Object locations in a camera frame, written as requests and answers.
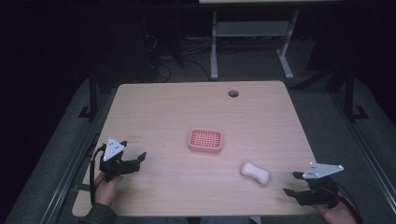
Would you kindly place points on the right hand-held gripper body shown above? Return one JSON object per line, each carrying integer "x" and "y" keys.
{"x": 320, "y": 191}

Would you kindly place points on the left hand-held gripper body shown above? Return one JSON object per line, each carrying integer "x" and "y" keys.
{"x": 112, "y": 149}

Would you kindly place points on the white soap bar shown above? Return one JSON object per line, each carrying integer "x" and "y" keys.
{"x": 255, "y": 173}

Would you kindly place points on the pink soap dish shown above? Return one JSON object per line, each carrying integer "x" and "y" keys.
{"x": 205, "y": 140}

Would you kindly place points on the person's right hand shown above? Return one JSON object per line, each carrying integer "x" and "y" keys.
{"x": 337, "y": 214}

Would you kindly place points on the person's left hand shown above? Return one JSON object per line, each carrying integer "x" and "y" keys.
{"x": 106, "y": 190}

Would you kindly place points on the black metal stand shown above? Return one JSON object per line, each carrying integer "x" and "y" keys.
{"x": 349, "y": 93}
{"x": 92, "y": 93}

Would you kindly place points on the grey metal rail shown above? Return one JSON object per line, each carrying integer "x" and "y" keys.
{"x": 364, "y": 146}
{"x": 67, "y": 174}

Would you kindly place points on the white metal table frame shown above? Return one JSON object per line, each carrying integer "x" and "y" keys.
{"x": 250, "y": 29}

